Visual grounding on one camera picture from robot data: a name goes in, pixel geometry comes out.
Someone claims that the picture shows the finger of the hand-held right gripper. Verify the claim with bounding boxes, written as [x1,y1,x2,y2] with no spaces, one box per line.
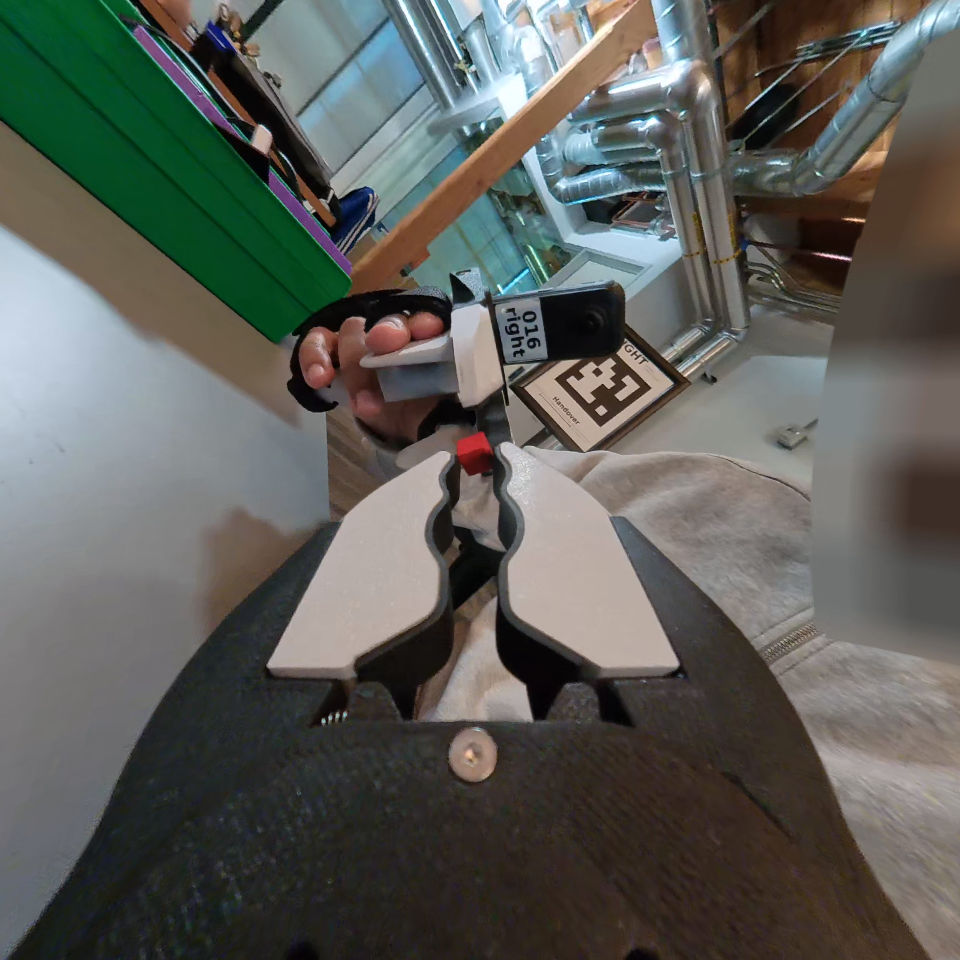
[477,391,520,483]

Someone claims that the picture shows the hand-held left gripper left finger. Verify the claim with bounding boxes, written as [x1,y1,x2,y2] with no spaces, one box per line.
[266,452,459,720]

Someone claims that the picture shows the black bag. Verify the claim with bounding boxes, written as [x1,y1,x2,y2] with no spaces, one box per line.
[221,52,336,198]

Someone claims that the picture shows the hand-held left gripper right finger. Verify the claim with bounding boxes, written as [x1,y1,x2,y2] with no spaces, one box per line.
[493,441,684,723]

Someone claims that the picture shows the silver insulated pipe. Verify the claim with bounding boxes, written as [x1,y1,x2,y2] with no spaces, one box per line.
[562,112,676,162]
[386,0,470,114]
[553,166,676,207]
[731,0,950,198]
[651,0,753,363]

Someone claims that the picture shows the person's right hand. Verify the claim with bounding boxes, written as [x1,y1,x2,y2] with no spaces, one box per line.
[298,309,454,450]

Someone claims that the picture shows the blue striped bag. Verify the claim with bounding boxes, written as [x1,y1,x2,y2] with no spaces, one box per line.
[330,186,390,249]

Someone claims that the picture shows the framed marker sign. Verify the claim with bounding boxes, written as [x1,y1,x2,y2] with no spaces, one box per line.
[513,326,691,455]

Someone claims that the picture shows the purple board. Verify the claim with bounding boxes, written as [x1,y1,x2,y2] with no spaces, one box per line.
[135,26,354,275]

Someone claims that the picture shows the green cabinet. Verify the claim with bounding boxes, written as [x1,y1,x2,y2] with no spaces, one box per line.
[0,0,354,346]

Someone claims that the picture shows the wooden beam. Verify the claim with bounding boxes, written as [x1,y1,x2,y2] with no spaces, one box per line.
[348,0,663,294]

